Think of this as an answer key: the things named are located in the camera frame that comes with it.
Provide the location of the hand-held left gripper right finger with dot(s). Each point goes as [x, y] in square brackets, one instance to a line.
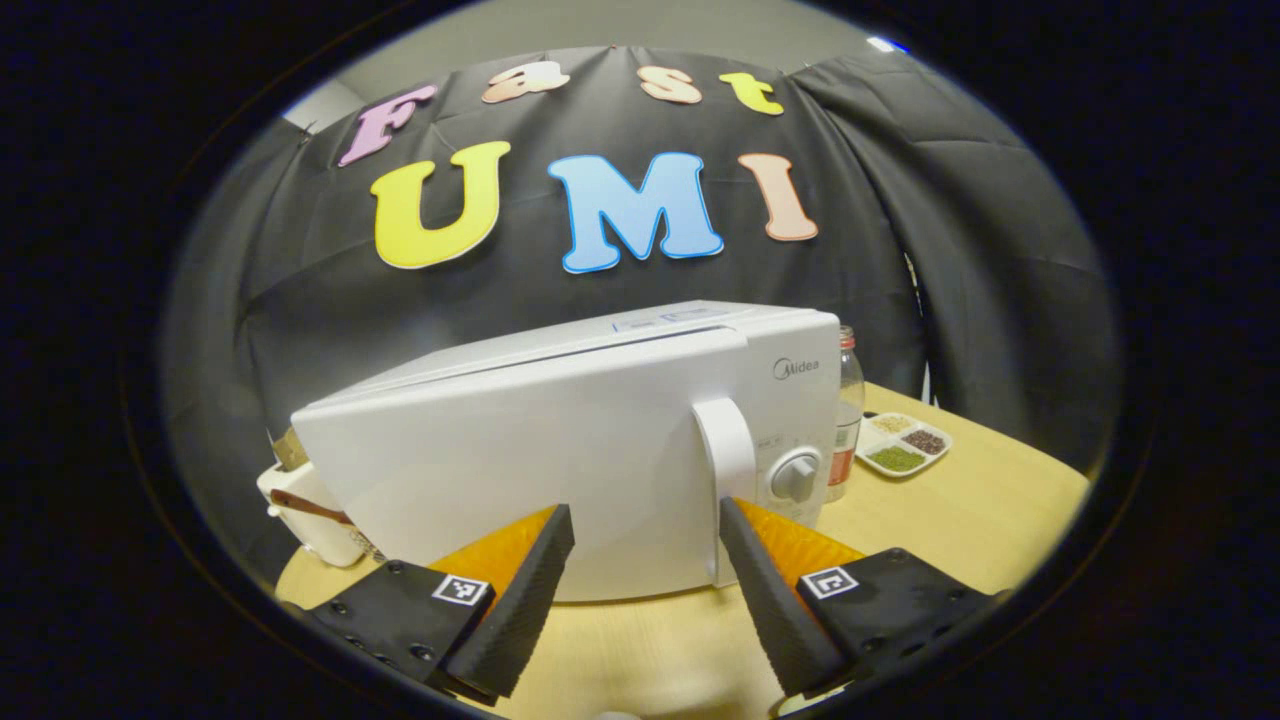
[770, 610]

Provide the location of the white toaster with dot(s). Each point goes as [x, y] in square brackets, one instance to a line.
[300, 530]

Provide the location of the ceiling light panel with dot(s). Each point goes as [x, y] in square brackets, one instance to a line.
[885, 44]

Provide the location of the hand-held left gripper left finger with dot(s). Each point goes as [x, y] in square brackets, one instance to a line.
[520, 605]

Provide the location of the brown wooden spoon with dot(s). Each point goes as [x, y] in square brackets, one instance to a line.
[305, 506]

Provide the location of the black backdrop cloth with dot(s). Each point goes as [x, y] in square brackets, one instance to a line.
[950, 250]

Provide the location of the white microwave oven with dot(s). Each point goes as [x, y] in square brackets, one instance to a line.
[500, 470]

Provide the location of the clear bottle with red label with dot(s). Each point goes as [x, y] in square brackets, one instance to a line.
[848, 400]

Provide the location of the white divided tray with grains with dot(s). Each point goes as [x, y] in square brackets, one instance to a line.
[900, 445]

